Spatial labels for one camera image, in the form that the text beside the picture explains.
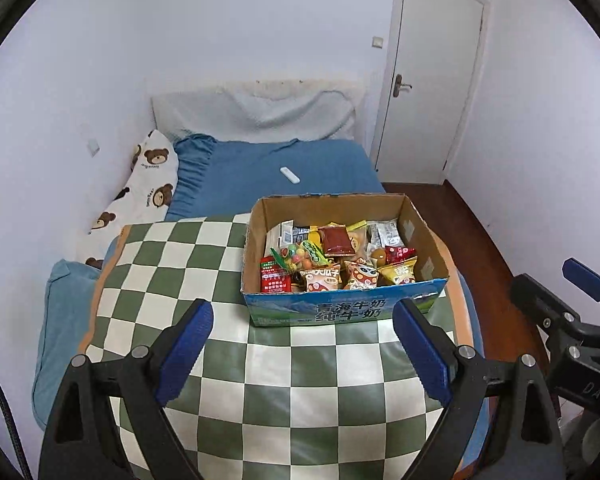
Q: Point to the blue ruffled pillow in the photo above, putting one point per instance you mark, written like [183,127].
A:
[190,175]

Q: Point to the yellow cartoon snack packet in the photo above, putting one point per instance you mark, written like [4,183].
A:
[397,275]

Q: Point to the light blue cushion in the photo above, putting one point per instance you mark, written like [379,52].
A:
[60,320]

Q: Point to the green white checkered mat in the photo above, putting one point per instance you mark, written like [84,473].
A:
[290,410]

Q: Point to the pile of assorted snacks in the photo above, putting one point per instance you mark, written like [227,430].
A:
[360,275]

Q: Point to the green yellow candy packet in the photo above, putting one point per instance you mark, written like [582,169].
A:
[302,256]

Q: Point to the white wall socket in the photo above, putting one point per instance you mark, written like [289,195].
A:
[94,147]

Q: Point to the bed with blue sheet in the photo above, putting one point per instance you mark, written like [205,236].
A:
[280,190]

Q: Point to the white door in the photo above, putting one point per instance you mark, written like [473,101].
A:
[430,85]

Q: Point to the red snack packet white print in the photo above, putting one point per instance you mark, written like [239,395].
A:
[272,277]

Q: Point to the blue green printed cardboard box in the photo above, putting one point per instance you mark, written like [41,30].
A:
[330,312]

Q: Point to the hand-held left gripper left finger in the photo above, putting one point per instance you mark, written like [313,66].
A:
[185,355]

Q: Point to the white light switch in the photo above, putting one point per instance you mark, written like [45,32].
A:
[377,42]

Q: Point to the bear print pillow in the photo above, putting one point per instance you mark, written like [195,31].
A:
[140,195]

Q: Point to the dark red snack packet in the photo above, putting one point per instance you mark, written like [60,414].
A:
[336,241]

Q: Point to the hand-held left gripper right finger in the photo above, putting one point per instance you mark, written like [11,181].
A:
[422,355]

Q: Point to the white fluffy headboard cover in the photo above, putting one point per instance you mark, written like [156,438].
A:
[260,110]

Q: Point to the white remote control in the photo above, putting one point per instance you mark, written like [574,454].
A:
[290,175]

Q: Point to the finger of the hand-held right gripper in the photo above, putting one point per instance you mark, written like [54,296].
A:
[545,305]
[592,280]

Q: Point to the clear silver snack packet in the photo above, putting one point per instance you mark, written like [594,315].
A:
[387,234]

